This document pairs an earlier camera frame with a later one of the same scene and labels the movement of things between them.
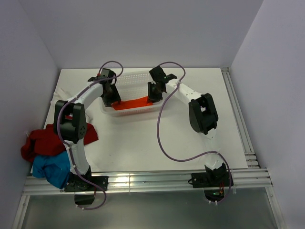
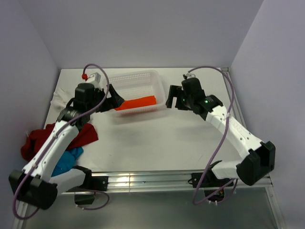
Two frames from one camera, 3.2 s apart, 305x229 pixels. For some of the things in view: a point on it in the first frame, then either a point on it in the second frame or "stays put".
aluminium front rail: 145,181 stays put
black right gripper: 152,97 to 176,91
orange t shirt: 131,104 stays put
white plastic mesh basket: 132,85 stays put
